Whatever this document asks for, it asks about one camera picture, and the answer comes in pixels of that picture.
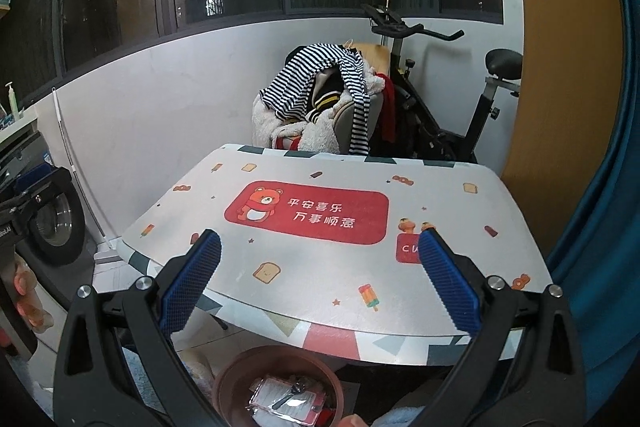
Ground patterned table mat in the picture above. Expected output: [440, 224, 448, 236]
[122, 144, 551, 365]

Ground white mop pole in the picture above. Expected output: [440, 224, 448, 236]
[50, 85, 120, 258]

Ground black exercise bike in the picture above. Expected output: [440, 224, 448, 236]
[362, 4, 523, 172]

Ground person's left hand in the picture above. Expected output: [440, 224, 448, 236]
[1, 254, 54, 334]

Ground brown trash bin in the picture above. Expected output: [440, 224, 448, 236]
[213, 346, 345, 426]

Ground clear plastic blister pack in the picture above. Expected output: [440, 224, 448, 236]
[246, 376, 326, 426]

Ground chair with clothes pile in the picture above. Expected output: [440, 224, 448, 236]
[252, 41, 398, 156]

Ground blue curtain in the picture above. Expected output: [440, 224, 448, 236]
[544, 0, 640, 417]

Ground washing machine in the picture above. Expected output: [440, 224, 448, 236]
[1, 127, 96, 309]

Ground striped shirt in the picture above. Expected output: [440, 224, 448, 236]
[258, 43, 371, 155]

